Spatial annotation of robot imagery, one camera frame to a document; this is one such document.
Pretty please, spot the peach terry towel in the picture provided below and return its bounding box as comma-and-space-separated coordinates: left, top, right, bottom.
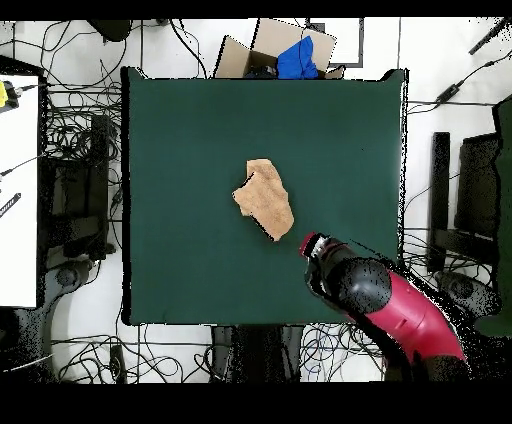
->
232, 158, 296, 243

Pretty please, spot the black flat panel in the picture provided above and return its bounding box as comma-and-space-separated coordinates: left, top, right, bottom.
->
454, 133, 501, 242

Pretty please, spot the dark green table cloth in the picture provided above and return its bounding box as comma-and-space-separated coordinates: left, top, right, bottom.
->
120, 66, 409, 326

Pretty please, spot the black upright bar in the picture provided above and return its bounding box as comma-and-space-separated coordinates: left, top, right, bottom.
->
426, 131, 452, 274

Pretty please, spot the blue cloth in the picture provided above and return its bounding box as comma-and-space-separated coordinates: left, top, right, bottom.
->
276, 35, 320, 80

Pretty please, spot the brown cardboard box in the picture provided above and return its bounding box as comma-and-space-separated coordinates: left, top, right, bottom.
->
213, 17, 346, 80

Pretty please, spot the black power adapter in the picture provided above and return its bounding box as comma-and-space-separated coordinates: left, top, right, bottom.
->
434, 82, 462, 106

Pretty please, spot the black equipment case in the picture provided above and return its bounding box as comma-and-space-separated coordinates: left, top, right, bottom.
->
41, 114, 117, 262

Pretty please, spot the black long rod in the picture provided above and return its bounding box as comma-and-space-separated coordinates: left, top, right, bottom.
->
468, 17, 512, 56

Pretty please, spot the white desk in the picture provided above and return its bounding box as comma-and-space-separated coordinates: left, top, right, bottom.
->
0, 73, 40, 309

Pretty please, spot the yellow and black tool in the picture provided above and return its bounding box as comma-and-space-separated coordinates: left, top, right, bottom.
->
0, 79, 20, 111

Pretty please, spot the black cable tangle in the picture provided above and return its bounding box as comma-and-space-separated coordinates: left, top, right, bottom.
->
51, 323, 213, 384
301, 229, 475, 383
39, 19, 125, 161

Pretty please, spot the black pedestal foot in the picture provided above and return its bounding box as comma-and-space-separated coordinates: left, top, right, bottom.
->
434, 270, 502, 318
45, 258, 95, 289

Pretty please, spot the grey rectangular frame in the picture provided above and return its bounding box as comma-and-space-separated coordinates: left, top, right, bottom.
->
306, 17, 365, 68

